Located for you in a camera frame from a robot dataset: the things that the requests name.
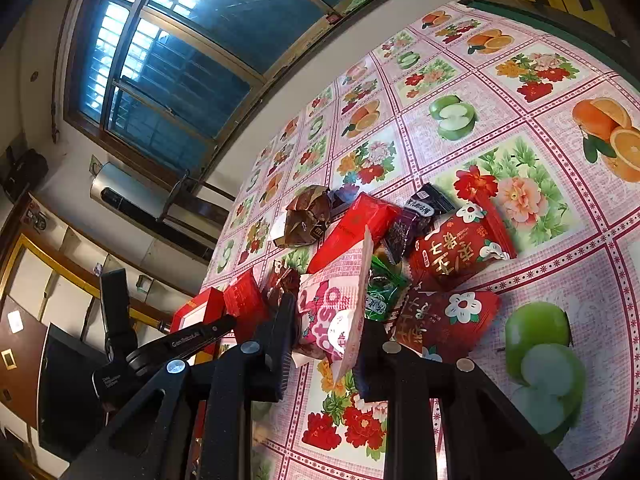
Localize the dark purple snack packet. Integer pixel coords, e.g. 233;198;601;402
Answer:
384;183;454;264

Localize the silver tower air conditioner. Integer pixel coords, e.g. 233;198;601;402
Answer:
89;160;216;261

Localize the wooden framed window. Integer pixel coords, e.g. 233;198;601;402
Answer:
64;0;370;184

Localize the black television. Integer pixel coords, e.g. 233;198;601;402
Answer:
37;324;106;462

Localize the long red snack pack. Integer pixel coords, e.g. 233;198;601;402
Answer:
307;193;401;274

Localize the dark wooden chair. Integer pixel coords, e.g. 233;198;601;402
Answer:
156;170;235;228

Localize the green candy packet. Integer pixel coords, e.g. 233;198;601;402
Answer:
364;256;409;322

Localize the pink white snack packet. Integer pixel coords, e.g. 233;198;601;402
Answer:
293;231;373;384

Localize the red gift box tray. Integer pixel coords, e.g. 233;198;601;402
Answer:
170;287;224;365

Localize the floral fruit pattern tablecloth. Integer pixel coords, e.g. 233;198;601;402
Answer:
204;0;639;479

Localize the small red snack pack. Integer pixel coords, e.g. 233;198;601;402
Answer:
224;269;270;344

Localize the brown gold snack packet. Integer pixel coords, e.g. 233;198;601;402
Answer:
269;184;332;248

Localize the wooden shelf cabinet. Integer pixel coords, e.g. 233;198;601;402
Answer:
1;192;188;349

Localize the dark red small packet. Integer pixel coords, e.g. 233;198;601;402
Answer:
262;260;300;311

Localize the red flower snack packet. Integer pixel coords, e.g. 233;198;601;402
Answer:
407;197;516;292

